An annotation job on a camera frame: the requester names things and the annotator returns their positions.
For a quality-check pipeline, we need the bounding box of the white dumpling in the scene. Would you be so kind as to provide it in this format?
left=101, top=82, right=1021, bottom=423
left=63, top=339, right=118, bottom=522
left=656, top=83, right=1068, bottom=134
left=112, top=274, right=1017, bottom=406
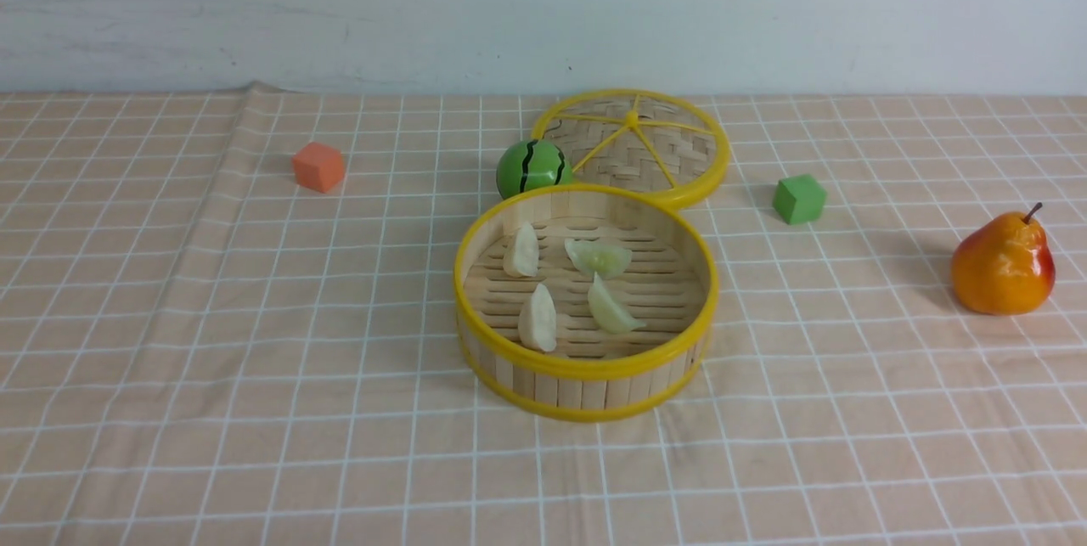
left=517, top=283, right=558, bottom=353
left=502, top=223, right=539, bottom=278

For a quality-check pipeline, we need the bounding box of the orange cube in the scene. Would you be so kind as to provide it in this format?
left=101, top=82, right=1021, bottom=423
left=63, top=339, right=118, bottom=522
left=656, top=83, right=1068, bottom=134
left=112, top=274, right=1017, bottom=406
left=291, top=141, right=346, bottom=194

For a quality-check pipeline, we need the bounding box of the bamboo steamer lid yellow rim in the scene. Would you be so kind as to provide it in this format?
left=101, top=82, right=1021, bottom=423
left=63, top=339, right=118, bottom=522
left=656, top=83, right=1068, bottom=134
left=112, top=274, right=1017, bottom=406
left=532, top=88, right=730, bottom=211

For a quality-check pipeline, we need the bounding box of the beige grid tablecloth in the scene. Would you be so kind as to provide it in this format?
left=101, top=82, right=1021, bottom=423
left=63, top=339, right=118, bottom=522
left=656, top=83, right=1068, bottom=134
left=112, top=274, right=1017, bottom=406
left=1, top=85, right=1086, bottom=545

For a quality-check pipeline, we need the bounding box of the orange yellow pear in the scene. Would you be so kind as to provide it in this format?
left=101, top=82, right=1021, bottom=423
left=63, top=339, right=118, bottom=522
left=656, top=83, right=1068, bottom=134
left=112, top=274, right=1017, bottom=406
left=950, top=202, right=1055, bottom=315

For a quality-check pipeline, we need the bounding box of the green translucent dumpling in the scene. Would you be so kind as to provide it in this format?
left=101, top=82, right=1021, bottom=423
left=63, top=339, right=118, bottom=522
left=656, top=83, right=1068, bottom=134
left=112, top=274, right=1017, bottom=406
left=566, top=238, right=633, bottom=280

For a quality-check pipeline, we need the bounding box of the green cube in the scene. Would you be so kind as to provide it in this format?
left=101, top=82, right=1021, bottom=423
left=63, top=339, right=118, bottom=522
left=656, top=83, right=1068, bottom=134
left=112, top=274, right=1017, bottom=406
left=772, top=174, right=828, bottom=225

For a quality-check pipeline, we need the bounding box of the bamboo steamer tray yellow rim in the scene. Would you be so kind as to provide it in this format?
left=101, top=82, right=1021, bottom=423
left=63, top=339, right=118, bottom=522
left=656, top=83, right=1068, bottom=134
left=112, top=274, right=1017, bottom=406
left=453, top=185, right=719, bottom=422

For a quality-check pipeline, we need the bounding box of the pale green dumpling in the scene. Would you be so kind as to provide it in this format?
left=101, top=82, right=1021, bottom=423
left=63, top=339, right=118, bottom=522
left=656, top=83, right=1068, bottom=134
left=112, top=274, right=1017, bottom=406
left=587, top=274, right=647, bottom=335

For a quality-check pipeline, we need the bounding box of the green watermelon ball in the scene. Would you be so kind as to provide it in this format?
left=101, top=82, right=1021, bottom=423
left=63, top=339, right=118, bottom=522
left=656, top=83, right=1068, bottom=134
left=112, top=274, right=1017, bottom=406
left=493, top=139, right=574, bottom=200

